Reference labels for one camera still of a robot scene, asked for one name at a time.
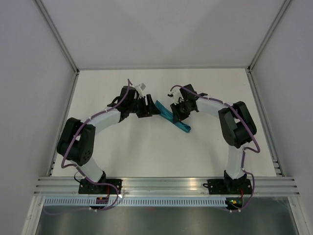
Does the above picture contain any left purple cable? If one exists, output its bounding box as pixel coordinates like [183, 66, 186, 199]
[44, 78, 135, 216]

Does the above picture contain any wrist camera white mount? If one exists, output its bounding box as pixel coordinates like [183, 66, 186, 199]
[134, 83, 146, 99]
[167, 89, 183, 105]

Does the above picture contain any right aluminium frame post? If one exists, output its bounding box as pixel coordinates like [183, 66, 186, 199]
[246, 0, 293, 73]

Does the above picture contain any teal cloth napkin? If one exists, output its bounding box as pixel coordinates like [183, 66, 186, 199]
[155, 100, 191, 133]

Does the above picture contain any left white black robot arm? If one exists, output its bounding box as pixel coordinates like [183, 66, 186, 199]
[57, 83, 160, 194]

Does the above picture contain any left aluminium frame post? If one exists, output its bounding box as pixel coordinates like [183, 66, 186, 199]
[33, 0, 79, 74]

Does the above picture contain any aluminium frame post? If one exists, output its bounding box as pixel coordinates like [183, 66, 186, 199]
[33, 0, 79, 74]
[246, 0, 293, 73]

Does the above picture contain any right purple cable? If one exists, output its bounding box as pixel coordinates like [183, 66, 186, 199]
[168, 85, 260, 213]

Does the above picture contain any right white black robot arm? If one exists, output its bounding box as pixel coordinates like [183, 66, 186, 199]
[168, 84, 260, 195]

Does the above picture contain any purple cable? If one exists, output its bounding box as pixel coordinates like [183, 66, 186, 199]
[168, 85, 260, 213]
[44, 78, 135, 216]

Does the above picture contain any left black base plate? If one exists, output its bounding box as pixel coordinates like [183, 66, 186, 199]
[78, 179, 122, 195]

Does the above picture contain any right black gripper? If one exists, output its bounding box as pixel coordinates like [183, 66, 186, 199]
[170, 100, 193, 124]

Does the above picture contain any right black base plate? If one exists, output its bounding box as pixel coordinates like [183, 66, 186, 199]
[202, 179, 252, 195]

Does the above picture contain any left table edge rail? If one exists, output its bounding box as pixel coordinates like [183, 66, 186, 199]
[46, 70, 80, 177]

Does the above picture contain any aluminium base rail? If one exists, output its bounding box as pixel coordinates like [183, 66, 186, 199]
[33, 177, 300, 197]

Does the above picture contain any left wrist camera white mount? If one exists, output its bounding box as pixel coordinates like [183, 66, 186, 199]
[134, 83, 146, 99]

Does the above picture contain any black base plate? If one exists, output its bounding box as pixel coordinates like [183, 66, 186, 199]
[78, 179, 122, 195]
[202, 179, 252, 195]

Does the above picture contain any white slotted cable duct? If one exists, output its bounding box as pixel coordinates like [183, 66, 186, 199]
[44, 196, 226, 208]

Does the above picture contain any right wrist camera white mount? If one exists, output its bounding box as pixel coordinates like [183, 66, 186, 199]
[167, 89, 183, 105]

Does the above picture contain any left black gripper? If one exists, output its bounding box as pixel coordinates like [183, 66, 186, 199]
[128, 94, 160, 118]

